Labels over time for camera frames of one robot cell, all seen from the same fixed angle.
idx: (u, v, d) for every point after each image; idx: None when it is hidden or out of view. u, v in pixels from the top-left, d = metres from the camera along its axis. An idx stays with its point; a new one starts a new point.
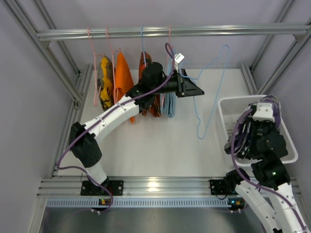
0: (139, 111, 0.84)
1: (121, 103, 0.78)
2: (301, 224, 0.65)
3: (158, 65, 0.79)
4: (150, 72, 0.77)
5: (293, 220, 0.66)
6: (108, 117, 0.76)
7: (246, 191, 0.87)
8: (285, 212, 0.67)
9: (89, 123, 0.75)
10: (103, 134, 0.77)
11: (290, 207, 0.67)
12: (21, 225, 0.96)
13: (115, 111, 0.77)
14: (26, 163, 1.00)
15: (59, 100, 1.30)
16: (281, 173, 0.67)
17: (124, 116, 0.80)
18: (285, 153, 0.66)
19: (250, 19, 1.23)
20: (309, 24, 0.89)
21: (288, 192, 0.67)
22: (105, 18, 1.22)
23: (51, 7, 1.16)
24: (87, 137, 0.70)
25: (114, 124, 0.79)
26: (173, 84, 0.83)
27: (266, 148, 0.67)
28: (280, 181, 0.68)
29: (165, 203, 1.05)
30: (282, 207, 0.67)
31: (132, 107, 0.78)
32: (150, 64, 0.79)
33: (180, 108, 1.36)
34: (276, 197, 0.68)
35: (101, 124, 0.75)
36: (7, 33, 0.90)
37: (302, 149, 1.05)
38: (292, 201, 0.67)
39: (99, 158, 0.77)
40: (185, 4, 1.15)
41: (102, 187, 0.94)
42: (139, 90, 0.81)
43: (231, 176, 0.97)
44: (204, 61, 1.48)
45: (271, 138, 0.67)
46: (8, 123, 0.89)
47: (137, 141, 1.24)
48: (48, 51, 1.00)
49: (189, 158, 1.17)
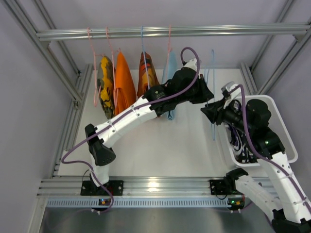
0: (158, 115, 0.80)
1: (135, 107, 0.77)
2: (300, 194, 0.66)
3: (193, 71, 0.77)
4: (183, 74, 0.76)
5: (291, 189, 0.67)
6: (118, 122, 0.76)
7: (245, 184, 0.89)
8: (282, 182, 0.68)
9: (100, 126, 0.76)
10: (113, 140, 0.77)
11: (286, 175, 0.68)
12: (21, 225, 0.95)
13: (127, 115, 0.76)
14: (26, 163, 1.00)
15: (59, 100, 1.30)
16: (273, 142, 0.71)
17: (136, 121, 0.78)
18: (268, 114, 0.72)
19: (250, 19, 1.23)
20: (309, 24, 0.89)
21: (283, 161, 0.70)
22: (105, 18, 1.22)
23: (51, 7, 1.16)
24: (97, 141, 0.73)
25: (126, 128, 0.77)
26: (196, 89, 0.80)
27: (250, 114, 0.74)
28: (273, 151, 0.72)
29: (165, 203, 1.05)
30: (279, 177, 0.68)
31: (145, 112, 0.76)
32: (185, 68, 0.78)
33: (180, 109, 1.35)
34: (272, 168, 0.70)
35: (111, 129, 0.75)
36: (7, 33, 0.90)
37: (301, 149, 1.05)
38: (288, 171, 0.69)
39: (113, 158, 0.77)
40: (185, 4, 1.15)
41: (104, 187, 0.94)
42: (158, 91, 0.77)
43: (231, 176, 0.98)
44: (204, 60, 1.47)
45: (252, 102, 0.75)
46: (8, 122, 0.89)
47: (138, 141, 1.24)
48: (48, 51, 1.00)
49: (189, 158, 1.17)
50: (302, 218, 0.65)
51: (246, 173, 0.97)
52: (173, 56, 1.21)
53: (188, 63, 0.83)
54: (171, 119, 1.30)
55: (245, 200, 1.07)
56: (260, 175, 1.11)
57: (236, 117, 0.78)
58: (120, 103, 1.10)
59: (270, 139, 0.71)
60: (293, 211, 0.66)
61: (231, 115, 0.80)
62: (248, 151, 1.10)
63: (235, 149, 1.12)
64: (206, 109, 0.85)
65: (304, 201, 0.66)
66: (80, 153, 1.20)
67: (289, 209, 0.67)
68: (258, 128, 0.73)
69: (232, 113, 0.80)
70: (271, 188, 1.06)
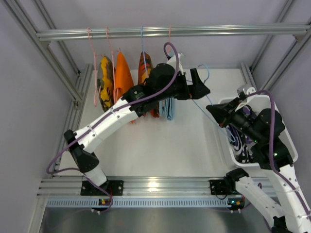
0: (138, 116, 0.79)
1: (114, 108, 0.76)
2: (305, 208, 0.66)
3: (170, 67, 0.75)
4: (159, 72, 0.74)
5: (296, 203, 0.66)
6: (98, 126, 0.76)
7: (245, 186, 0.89)
8: (288, 196, 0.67)
9: (79, 132, 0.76)
10: (94, 144, 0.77)
11: (293, 190, 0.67)
12: (21, 225, 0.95)
13: (107, 118, 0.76)
14: (26, 163, 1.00)
15: (59, 100, 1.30)
16: (283, 155, 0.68)
17: (117, 123, 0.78)
18: (282, 127, 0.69)
19: (250, 19, 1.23)
20: (309, 24, 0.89)
21: (291, 174, 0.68)
22: (105, 18, 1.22)
23: (51, 7, 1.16)
24: (78, 146, 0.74)
25: (106, 132, 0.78)
26: (179, 86, 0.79)
27: (262, 124, 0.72)
28: (281, 163, 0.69)
29: (165, 203, 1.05)
30: (285, 191, 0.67)
31: (125, 114, 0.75)
32: (161, 65, 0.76)
33: (180, 109, 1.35)
34: (279, 181, 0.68)
35: (91, 134, 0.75)
36: (8, 33, 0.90)
37: (301, 149, 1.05)
38: (295, 184, 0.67)
39: (95, 164, 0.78)
40: (185, 4, 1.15)
41: (100, 189, 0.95)
42: (137, 91, 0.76)
43: (231, 176, 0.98)
44: (204, 60, 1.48)
45: (266, 112, 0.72)
46: (8, 122, 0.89)
47: (138, 141, 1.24)
48: (48, 51, 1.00)
49: (189, 158, 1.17)
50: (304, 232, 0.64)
51: (246, 174, 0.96)
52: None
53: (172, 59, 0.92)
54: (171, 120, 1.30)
55: (245, 200, 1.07)
56: (260, 175, 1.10)
57: (246, 122, 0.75)
58: None
59: (281, 151, 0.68)
60: (295, 224, 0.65)
61: (241, 120, 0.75)
62: (247, 151, 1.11)
63: (235, 149, 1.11)
64: (214, 108, 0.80)
65: (308, 215, 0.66)
66: None
67: (292, 222, 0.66)
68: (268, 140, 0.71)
69: (241, 119, 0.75)
70: (271, 188, 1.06)
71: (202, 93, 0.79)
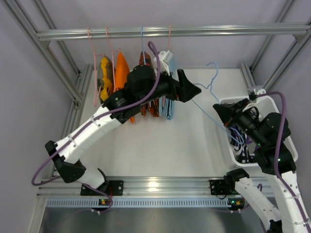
0: (122, 123, 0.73)
1: (95, 117, 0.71)
2: (303, 215, 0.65)
3: (147, 69, 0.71)
4: (136, 75, 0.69)
5: (294, 210, 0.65)
6: (78, 136, 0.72)
7: (245, 187, 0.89)
8: (287, 203, 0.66)
9: (60, 142, 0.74)
10: (77, 155, 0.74)
11: (293, 196, 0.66)
12: (21, 225, 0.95)
13: (88, 127, 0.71)
14: (26, 163, 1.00)
15: (59, 100, 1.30)
16: (285, 160, 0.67)
17: (99, 132, 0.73)
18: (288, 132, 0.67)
19: (250, 19, 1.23)
20: (309, 24, 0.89)
21: (292, 180, 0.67)
22: (105, 18, 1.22)
23: (51, 7, 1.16)
24: (59, 159, 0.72)
25: (89, 141, 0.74)
26: (164, 87, 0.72)
27: (267, 128, 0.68)
28: (284, 169, 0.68)
29: (165, 203, 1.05)
30: (285, 197, 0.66)
31: (106, 123, 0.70)
32: (137, 68, 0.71)
33: (180, 109, 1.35)
34: (279, 187, 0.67)
35: (71, 145, 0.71)
36: (8, 34, 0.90)
37: (301, 150, 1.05)
38: (296, 191, 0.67)
39: (81, 173, 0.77)
40: (185, 4, 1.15)
41: (98, 191, 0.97)
42: (118, 97, 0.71)
43: (231, 175, 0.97)
44: (204, 60, 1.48)
45: (272, 117, 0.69)
46: (8, 123, 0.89)
47: (139, 141, 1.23)
48: (48, 51, 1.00)
49: (189, 158, 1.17)
50: None
51: (246, 174, 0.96)
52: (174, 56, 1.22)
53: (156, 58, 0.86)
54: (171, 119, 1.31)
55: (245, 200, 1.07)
56: (260, 175, 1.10)
57: (251, 124, 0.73)
58: None
59: (283, 156, 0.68)
60: (291, 230, 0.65)
61: (246, 121, 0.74)
62: (247, 151, 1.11)
63: (235, 149, 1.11)
64: (220, 108, 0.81)
65: (306, 223, 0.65)
66: None
67: (288, 227, 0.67)
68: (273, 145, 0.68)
69: (246, 121, 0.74)
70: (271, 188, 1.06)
71: (191, 92, 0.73)
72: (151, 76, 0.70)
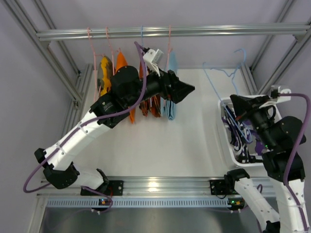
0: (111, 127, 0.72)
1: (81, 123, 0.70)
2: (304, 224, 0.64)
3: (131, 71, 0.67)
4: (119, 79, 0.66)
5: (296, 218, 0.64)
6: (66, 143, 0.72)
7: (244, 187, 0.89)
8: (289, 210, 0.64)
9: (48, 150, 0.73)
10: (66, 161, 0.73)
11: (297, 205, 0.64)
12: (21, 225, 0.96)
13: (76, 134, 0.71)
14: (27, 163, 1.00)
15: (59, 100, 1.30)
16: (297, 167, 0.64)
17: (87, 138, 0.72)
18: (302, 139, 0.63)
19: (250, 19, 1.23)
20: (309, 24, 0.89)
21: (298, 189, 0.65)
22: (105, 18, 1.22)
23: (51, 7, 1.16)
24: (48, 167, 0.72)
25: (77, 147, 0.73)
26: (153, 86, 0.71)
27: (280, 132, 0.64)
28: (292, 176, 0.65)
29: (165, 203, 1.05)
30: (288, 204, 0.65)
31: (93, 128, 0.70)
32: (121, 70, 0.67)
33: (180, 109, 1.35)
34: (284, 193, 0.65)
35: (60, 153, 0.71)
36: (8, 34, 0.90)
37: (302, 150, 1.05)
38: (301, 200, 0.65)
39: (74, 179, 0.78)
40: (185, 4, 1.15)
41: (97, 191, 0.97)
42: (105, 102, 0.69)
43: (231, 175, 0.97)
44: (204, 60, 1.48)
45: (287, 121, 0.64)
46: (8, 123, 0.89)
47: (139, 141, 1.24)
48: (48, 52, 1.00)
49: (189, 158, 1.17)
50: None
51: (247, 174, 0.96)
52: (174, 55, 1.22)
53: (146, 57, 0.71)
54: (172, 119, 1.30)
55: None
56: (261, 175, 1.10)
57: (264, 123, 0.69)
58: None
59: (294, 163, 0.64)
60: None
61: (259, 119, 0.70)
62: (247, 151, 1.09)
63: (235, 149, 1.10)
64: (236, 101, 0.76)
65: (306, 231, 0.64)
66: (81, 153, 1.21)
67: None
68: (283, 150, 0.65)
69: (260, 119, 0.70)
70: (271, 188, 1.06)
71: (183, 93, 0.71)
72: (136, 77, 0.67)
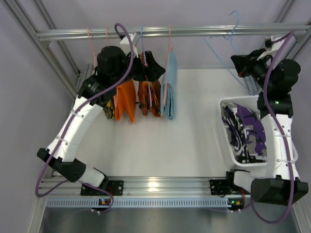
0: (103, 107, 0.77)
1: (75, 109, 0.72)
2: (287, 155, 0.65)
3: (116, 48, 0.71)
4: (107, 55, 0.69)
5: (281, 148, 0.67)
6: (67, 133, 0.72)
7: (241, 173, 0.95)
8: (274, 139, 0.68)
9: (51, 146, 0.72)
10: (72, 152, 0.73)
11: (282, 135, 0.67)
12: (21, 226, 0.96)
13: (73, 122, 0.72)
14: (26, 163, 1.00)
15: (59, 100, 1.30)
16: (283, 108, 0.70)
17: (85, 123, 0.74)
18: (295, 79, 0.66)
19: (250, 19, 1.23)
20: (309, 24, 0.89)
21: (285, 123, 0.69)
22: (105, 19, 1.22)
23: (51, 7, 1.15)
24: (56, 161, 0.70)
25: (78, 135, 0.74)
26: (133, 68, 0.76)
27: (277, 73, 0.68)
28: (281, 111, 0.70)
29: (165, 203, 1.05)
30: (273, 134, 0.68)
31: (89, 110, 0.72)
32: (106, 48, 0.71)
33: (180, 110, 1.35)
34: (270, 125, 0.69)
35: (64, 143, 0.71)
36: (8, 34, 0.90)
37: (302, 150, 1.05)
38: (286, 133, 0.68)
39: (83, 170, 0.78)
40: (185, 5, 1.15)
41: (99, 189, 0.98)
42: (91, 83, 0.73)
43: (232, 171, 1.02)
44: (205, 60, 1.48)
45: (285, 61, 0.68)
46: (7, 124, 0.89)
47: (138, 141, 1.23)
48: (48, 52, 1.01)
49: (189, 159, 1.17)
50: (278, 175, 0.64)
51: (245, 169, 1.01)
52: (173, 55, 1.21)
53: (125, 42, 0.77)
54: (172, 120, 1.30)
55: (245, 200, 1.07)
56: None
57: (263, 73, 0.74)
58: (119, 103, 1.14)
59: (283, 105, 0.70)
60: (273, 167, 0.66)
61: (259, 70, 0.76)
62: (247, 151, 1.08)
63: (235, 149, 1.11)
64: (238, 57, 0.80)
65: (289, 162, 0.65)
66: (81, 153, 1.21)
67: (271, 166, 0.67)
68: (276, 90, 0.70)
69: (260, 70, 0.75)
70: None
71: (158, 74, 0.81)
72: (121, 54, 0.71)
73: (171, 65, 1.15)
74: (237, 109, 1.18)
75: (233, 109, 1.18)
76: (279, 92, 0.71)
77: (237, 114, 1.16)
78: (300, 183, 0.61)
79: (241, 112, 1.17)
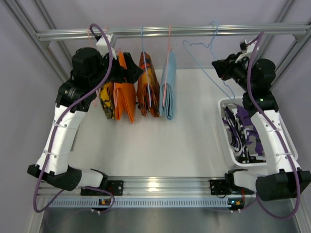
0: (85, 111, 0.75)
1: (57, 121, 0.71)
2: (285, 147, 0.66)
3: (90, 49, 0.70)
4: (82, 57, 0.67)
5: (276, 142, 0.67)
6: (54, 146, 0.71)
7: (241, 173, 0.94)
8: (269, 135, 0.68)
9: (41, 161, 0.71)
10: (62, 163, 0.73)
11: (274, 129, 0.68)
12: (21, 226, 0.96)
13: (57, 133, 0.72)
14: (26, 163, 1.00)
15: None
16: (267, 104, 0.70)
17: (70, 131, 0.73)
18: (272, 74, 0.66)
19: (251, 19, 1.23)
20: (309, 24, 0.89)
21: (274, 117, 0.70)
22: (106, 19, 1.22)
23: (51, 7, 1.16)
24: (49, 175, 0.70)
25: (65, 144, 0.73)
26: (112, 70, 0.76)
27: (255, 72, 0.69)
28: (267, 107, 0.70)
29: (165, 203, 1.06)
30: (266, 130, 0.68)
31: (71, 118, 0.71)
32: (80, 50, 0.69)
33: (180, 110, 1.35)
34: (261, 122, 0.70)
35: (53, 157, 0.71)
36: (8, 34, 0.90)
37: (302, 149, 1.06)
38: (277, 126, 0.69)
39: (79, 176, 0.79)
40: (185, 5, 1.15)
41: (99, 189, 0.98)
42: (68, 89, 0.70)
43: (231, 173, 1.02)
44: (205, 60, 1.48)
45: (261, 60, 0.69)
46: (8, 124, 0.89)
47: (138, 141, 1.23)
48: (48, 52, 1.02)
49: (188, 159, 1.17)
50: (281, 169, 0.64)
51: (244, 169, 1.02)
52: (174, 55, 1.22)
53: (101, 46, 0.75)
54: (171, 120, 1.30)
55: (245, 200, 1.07)
56: None
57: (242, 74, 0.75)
58: (119, 104, 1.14)
59: (267, 102, 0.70)
60: (274, 162, 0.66)
61: (238, 71, 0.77)
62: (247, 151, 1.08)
63: (235, 150, 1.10)
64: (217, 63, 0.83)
65: (287, 154, 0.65)
66: (80, 153, 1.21)
67: (272, 161, 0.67)
68: (258, 88, 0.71)
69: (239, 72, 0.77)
70: None
71: (136, 74, 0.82)
72: (97, 54, 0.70)
73: (171, 63, 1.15)
74: (237, 109, 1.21)
75: (233, 109, 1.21)
76: (260, 90, 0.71)
77: (237, 114, 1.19)
78: (302, 173, 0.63)
79: (241, 112, 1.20)
